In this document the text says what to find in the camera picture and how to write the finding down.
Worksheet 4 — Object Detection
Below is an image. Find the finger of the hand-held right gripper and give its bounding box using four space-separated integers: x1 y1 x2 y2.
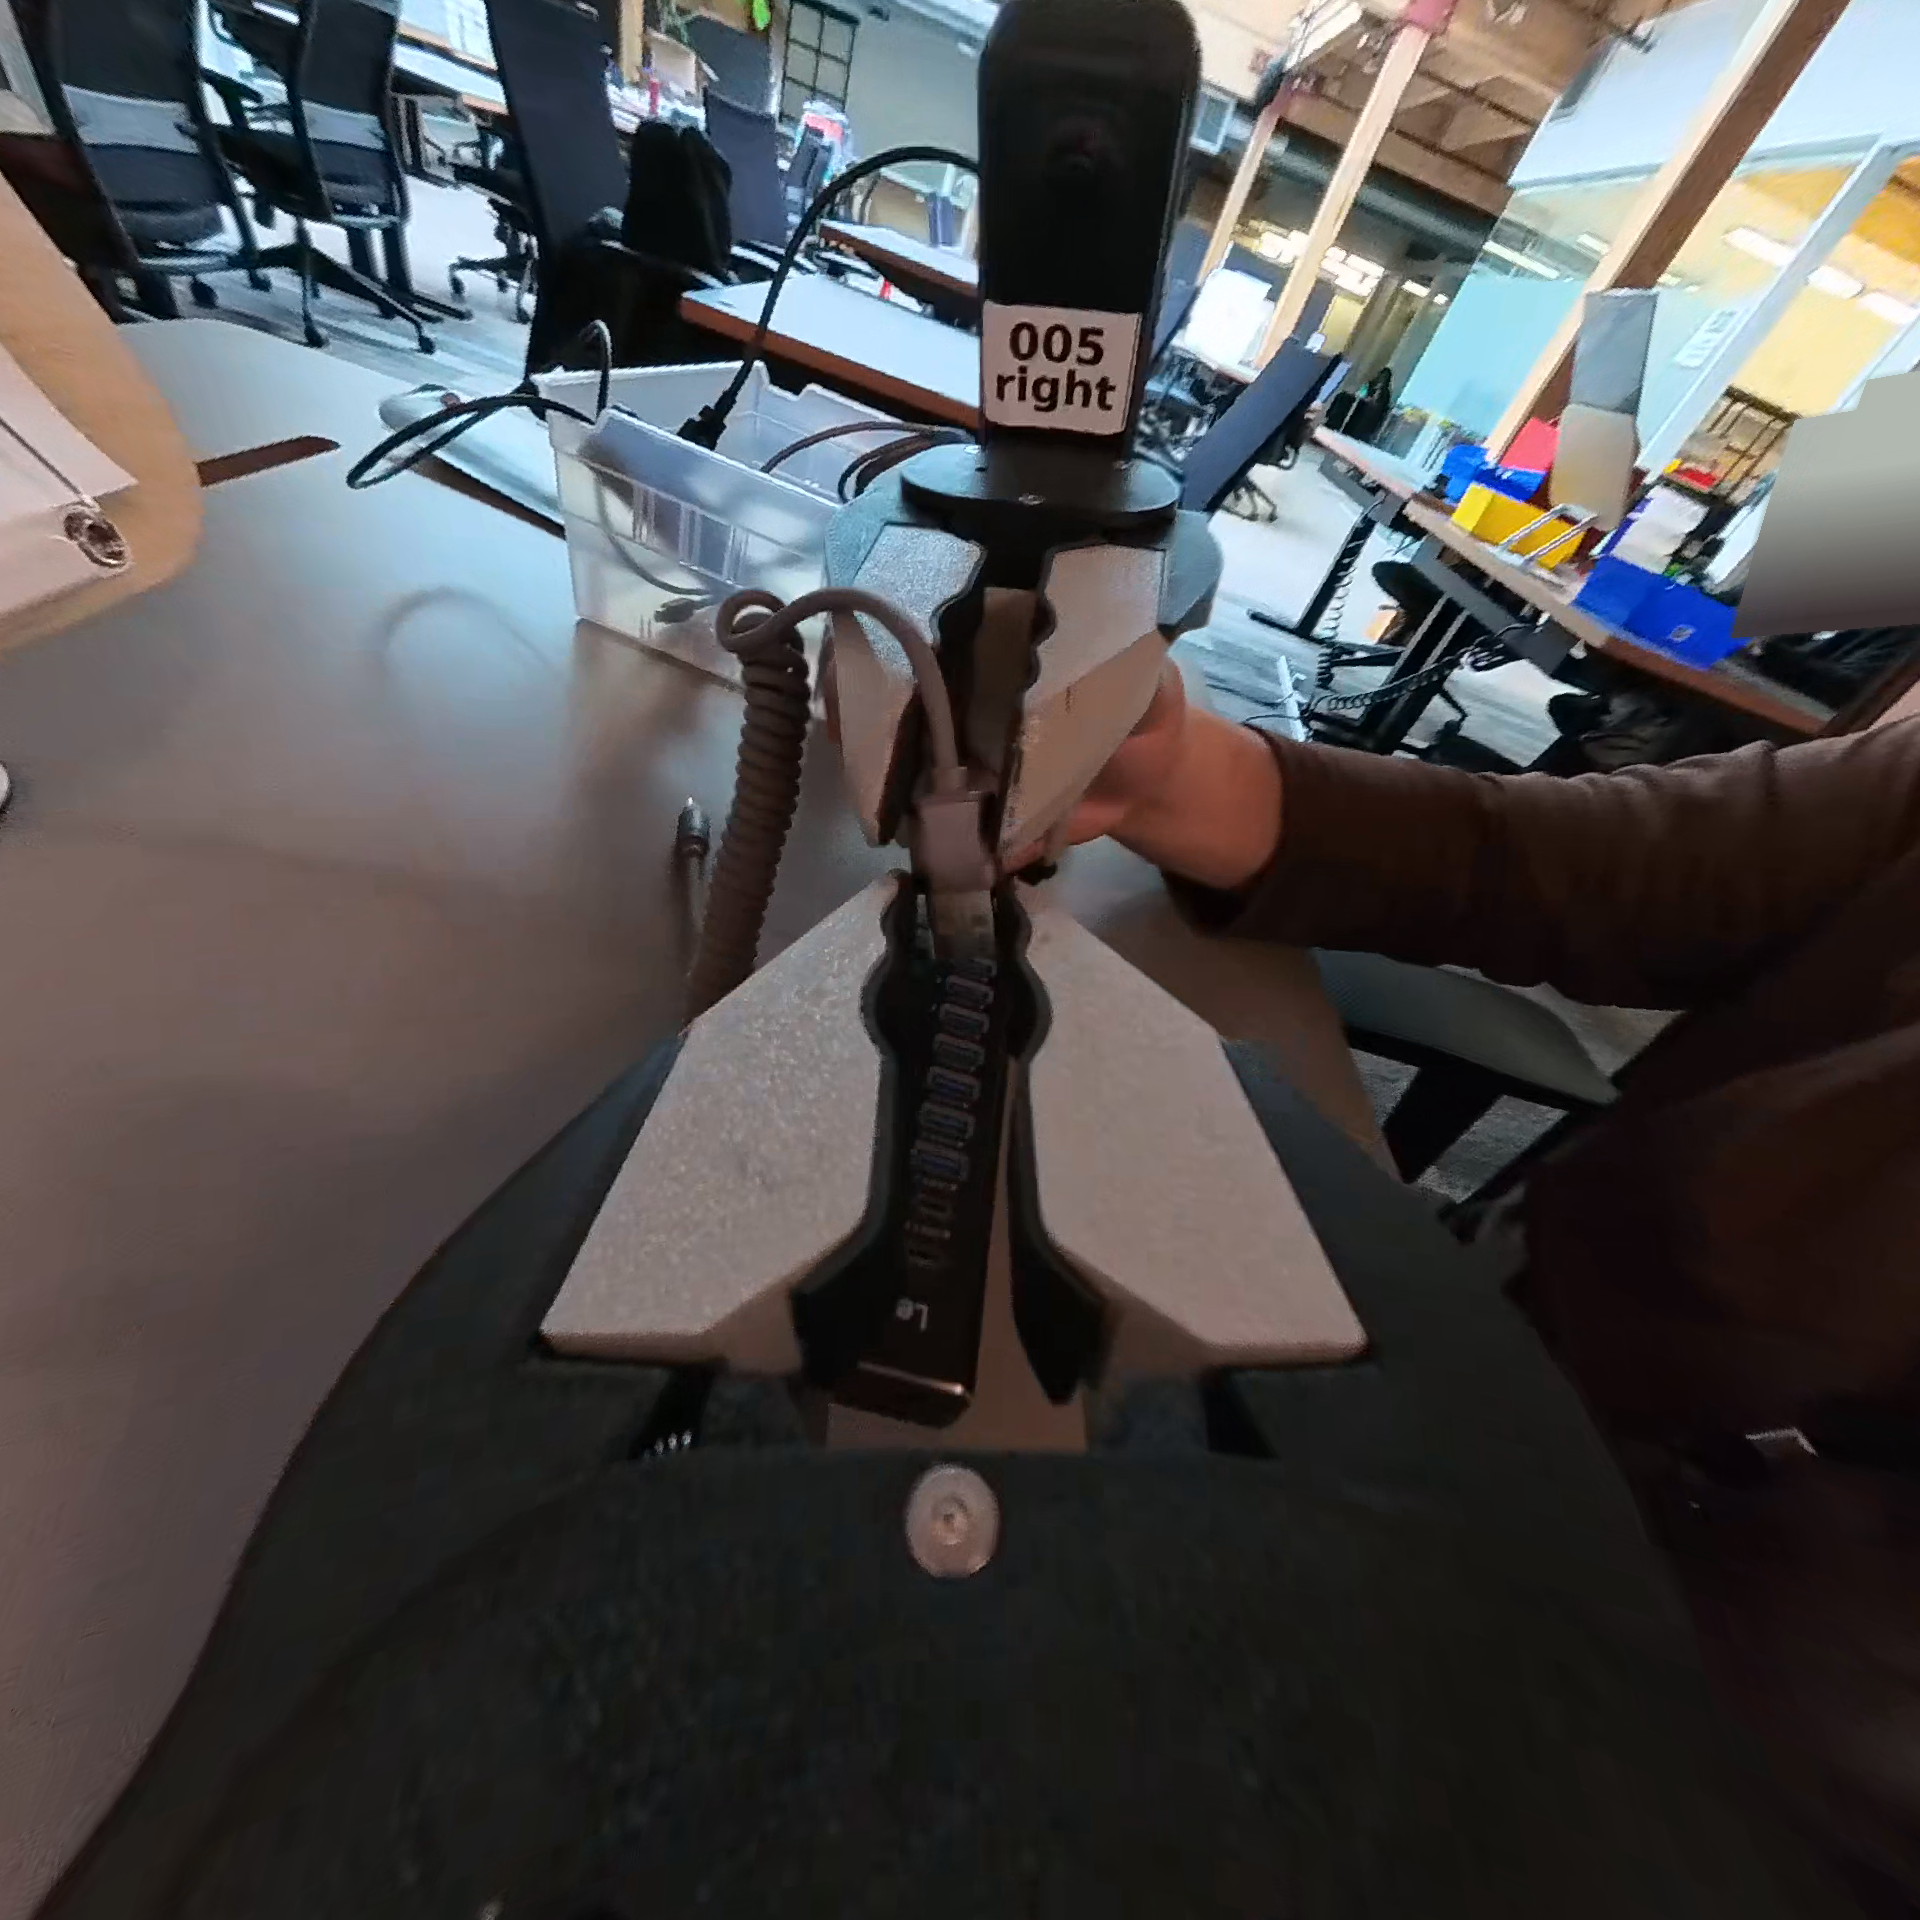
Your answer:
814 530 983 850
991 544 1171 880

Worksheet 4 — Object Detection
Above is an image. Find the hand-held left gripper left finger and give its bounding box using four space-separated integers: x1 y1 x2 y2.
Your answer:
538 870 920 1388

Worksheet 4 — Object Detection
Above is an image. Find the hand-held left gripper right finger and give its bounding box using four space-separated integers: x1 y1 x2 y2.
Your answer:
991 880 1373 1412

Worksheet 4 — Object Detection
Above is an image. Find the black usb hub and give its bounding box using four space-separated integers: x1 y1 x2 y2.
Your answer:
803 870 1046 1431

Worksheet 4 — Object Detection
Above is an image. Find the grey braided usb cable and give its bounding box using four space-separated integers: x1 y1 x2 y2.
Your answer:
833 423 976 504

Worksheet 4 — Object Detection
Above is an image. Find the clear plastic bin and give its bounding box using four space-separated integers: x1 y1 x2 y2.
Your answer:
538 360 976 692

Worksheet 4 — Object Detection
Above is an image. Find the thin black cable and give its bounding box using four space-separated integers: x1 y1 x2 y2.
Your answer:
677 145 983 452

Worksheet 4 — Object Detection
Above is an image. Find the person's right forearm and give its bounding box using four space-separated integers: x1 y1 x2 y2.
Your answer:
1164 652 1920 1040

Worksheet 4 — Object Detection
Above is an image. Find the person's right hand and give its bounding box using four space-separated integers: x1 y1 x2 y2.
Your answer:
1043 661 1293 898

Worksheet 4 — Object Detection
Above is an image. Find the grey office desk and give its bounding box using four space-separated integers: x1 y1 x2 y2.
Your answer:
684 217 993 429

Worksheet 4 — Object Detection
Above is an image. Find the yellow plastic bin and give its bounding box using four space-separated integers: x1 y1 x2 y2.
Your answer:
1447 482 1595 571

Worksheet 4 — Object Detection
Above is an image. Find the black office chair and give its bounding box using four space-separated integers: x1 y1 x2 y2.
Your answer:
452 0 709 377
28 0 265 323
203 0 467 352

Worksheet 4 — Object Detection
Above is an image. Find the person's torso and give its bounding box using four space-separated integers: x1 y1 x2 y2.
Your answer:
1499 841 1920 1920

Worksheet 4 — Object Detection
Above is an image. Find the blue plastic bin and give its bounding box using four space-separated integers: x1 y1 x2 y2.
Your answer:
1568 554 1751 670

